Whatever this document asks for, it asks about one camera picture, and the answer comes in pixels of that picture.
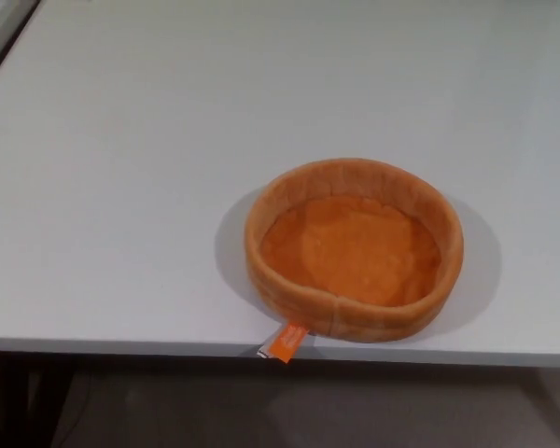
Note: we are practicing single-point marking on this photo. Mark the orange soft plush plate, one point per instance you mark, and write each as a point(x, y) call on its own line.
point(354, 247)

